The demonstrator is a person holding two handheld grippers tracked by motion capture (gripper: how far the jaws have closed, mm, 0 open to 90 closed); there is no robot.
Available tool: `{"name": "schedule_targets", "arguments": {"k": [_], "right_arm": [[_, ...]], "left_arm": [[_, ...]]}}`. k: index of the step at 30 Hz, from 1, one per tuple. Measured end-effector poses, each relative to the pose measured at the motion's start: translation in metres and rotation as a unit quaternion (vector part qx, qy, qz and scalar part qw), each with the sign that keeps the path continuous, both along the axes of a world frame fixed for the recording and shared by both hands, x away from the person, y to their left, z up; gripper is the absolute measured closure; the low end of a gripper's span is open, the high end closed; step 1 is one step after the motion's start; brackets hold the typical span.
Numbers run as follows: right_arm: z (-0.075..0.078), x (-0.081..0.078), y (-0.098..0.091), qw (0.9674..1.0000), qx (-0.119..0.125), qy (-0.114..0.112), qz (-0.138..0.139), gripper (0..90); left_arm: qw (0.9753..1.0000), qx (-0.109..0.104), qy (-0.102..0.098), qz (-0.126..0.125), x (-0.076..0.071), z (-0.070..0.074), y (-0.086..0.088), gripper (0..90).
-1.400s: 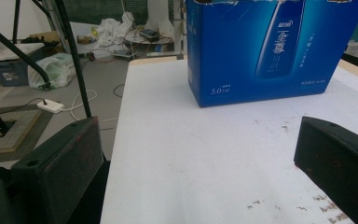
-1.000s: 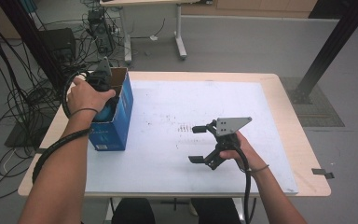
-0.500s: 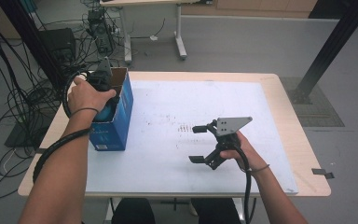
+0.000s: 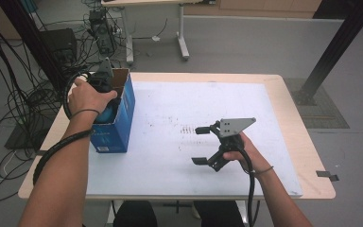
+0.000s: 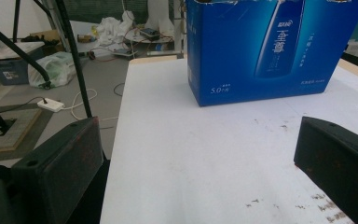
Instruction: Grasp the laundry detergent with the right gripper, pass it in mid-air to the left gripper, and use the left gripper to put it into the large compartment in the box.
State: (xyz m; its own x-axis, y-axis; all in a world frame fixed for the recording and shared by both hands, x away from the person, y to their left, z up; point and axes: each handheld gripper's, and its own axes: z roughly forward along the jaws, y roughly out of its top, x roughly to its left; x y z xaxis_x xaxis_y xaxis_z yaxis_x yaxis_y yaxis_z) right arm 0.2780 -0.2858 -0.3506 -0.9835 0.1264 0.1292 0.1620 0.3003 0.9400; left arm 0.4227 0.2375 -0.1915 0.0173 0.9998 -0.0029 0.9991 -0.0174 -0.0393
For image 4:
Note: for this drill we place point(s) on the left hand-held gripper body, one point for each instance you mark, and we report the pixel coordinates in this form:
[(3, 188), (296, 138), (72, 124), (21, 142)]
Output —
[(102, 80)]

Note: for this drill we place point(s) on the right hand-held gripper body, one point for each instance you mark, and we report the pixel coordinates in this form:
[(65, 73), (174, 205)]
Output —
[(230, 127)]

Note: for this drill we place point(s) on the blue cardboard box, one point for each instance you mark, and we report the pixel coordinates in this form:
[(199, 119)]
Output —
[(116, 135)]

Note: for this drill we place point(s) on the person's left hand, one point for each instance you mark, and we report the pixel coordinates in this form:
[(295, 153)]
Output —
[(86, 97)]

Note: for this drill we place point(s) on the person's right hand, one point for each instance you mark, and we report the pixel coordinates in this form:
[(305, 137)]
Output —
[(252, 157)]

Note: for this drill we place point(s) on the white table mat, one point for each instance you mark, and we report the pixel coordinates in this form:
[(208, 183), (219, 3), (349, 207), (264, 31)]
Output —
[(176, 176)]

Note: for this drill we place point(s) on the black computer tower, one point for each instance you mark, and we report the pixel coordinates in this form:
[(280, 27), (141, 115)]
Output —
[(102, 31)]

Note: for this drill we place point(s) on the person's right leg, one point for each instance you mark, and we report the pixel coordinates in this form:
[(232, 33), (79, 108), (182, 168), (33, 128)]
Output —
[(217, 214)]

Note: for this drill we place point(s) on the person's leg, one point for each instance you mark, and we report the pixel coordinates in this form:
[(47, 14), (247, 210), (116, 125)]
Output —
[(135, 214), (217, 214)]

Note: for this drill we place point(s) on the black equipment box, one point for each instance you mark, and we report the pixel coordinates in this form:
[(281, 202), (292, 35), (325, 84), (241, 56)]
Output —
[(60, 42)]

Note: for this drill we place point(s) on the light wooden table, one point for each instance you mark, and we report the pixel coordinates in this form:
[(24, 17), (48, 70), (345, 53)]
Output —
[(308, 151)]

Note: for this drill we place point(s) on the person's left leg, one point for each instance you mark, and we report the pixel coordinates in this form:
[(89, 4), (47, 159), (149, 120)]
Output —
[(135, 214)]

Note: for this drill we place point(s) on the white-legged desk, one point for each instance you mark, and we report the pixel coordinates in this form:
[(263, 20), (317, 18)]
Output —
[(182, 34)]

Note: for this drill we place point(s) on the grey floor mat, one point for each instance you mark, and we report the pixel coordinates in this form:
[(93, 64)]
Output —
[(324, 113)]

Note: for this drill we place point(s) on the dark floor plate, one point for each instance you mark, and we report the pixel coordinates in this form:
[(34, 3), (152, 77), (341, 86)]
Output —
[(19, 138)]

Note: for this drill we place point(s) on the black tape strip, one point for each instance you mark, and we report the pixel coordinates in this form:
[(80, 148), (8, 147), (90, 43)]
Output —
[(326, 175)]

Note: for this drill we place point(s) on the black metal frame post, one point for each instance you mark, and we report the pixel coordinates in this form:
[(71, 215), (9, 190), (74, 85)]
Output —
[(34, 41), (334, 50)]

